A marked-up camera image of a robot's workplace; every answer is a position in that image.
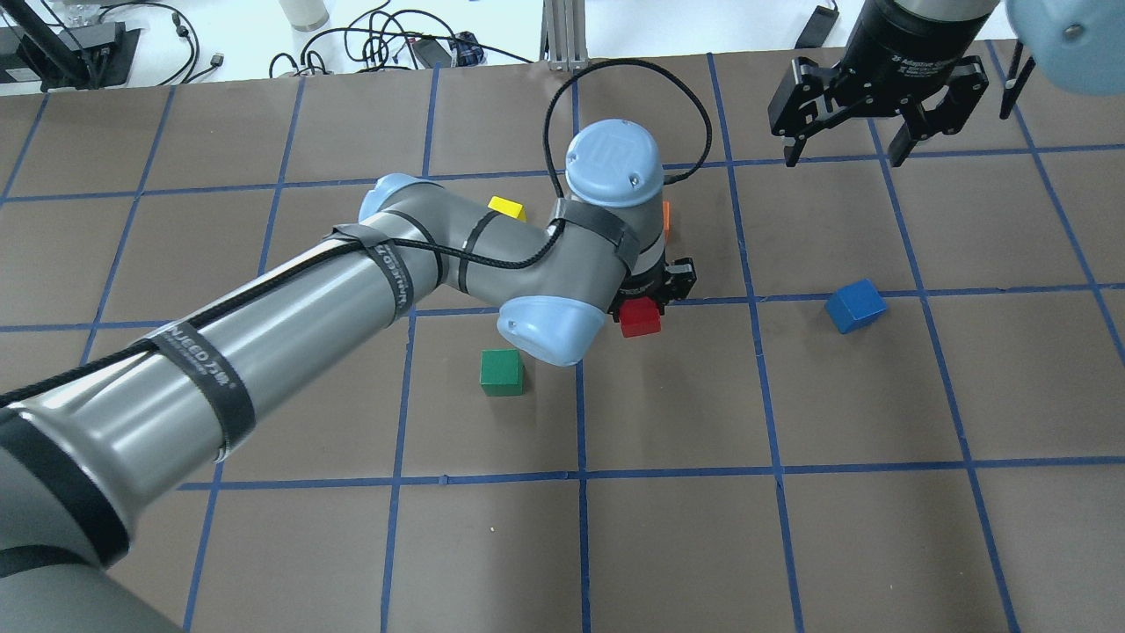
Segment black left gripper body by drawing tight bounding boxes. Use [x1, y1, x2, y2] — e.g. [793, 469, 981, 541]
[615, 257, 698, 316]

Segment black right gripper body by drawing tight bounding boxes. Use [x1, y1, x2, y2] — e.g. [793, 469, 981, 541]
[770, 1, 998, 133]

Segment red wooden block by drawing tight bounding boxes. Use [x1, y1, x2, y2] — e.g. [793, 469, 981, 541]
[617, 296, 663, 340]

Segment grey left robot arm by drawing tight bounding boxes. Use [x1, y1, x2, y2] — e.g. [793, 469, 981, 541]
[1, 119, 695, 632]

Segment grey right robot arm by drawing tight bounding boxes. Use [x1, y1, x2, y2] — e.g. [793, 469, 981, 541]
[767, 1, 1122, 168]

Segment blue wooden block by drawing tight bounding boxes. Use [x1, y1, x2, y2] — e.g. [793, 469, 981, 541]
[826, 278, 889, 335]

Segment yellow wooden block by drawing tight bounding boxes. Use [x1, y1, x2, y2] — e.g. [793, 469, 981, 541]
[489, 195, 527, 221]

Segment green wooden block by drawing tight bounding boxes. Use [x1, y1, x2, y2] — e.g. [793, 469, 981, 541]
[478, 349, 527, 397]

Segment black power adapter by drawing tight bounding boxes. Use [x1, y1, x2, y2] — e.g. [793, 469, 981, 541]
[793, 1, 840, 49]

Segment aluminium frame post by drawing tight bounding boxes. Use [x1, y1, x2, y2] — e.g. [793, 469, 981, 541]
[540, 0, 590, 72]

